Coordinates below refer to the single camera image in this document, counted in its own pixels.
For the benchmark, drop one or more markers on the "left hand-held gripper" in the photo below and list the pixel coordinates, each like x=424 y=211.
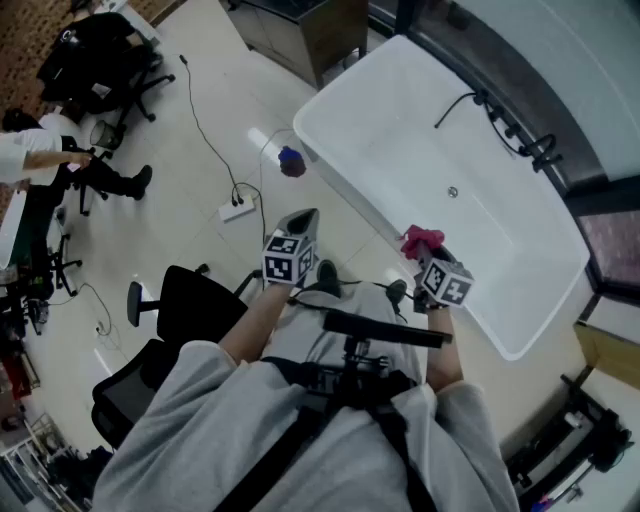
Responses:
x=285 y=260

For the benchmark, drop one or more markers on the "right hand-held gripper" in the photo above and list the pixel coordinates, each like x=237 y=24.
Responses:
x=447 y=285

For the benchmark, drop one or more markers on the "red cleaning cloth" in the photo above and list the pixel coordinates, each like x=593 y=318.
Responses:
x=417 y=240

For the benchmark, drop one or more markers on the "white bathtub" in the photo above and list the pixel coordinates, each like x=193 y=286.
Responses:
x=425 y=150

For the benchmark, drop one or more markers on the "person's right forearm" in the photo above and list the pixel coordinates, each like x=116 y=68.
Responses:
x=442 y=350

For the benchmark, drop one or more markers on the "person's left forearm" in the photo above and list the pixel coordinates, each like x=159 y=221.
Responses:
x=255 y=320

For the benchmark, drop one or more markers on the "person's left black shoe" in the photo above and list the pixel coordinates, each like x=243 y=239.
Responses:
x=327 y=275

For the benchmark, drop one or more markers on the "person's black shoe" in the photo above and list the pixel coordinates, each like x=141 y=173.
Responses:
x=327 y=275
x=397 y=291

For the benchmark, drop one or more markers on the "person's right black shoe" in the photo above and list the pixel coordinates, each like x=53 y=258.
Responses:
x=397 y=291

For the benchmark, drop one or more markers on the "white power strip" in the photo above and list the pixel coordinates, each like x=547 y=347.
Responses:
x=236 y=210

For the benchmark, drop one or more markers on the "chrome overflow drain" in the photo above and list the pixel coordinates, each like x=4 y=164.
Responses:
x=453 y=191

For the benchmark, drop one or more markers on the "blue purple plastic object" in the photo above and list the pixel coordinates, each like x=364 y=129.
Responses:
x=291 y=161

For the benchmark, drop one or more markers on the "black faucet mixer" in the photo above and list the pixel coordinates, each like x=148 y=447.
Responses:
x=542 y=150

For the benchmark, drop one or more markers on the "grey long-sleeved shirt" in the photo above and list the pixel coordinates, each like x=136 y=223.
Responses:
x=225 y=440

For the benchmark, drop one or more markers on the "black metal stand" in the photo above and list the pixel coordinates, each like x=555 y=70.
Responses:
x=575 y=440

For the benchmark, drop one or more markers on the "black wheeled office chair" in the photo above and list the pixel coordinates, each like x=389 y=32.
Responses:
x=140 y=95

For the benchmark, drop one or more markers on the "brown wooden cabinet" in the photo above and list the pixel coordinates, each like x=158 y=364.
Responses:
x=310 y=35

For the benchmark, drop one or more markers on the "black chest camera mount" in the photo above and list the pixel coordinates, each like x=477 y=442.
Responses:
x=370 y=330

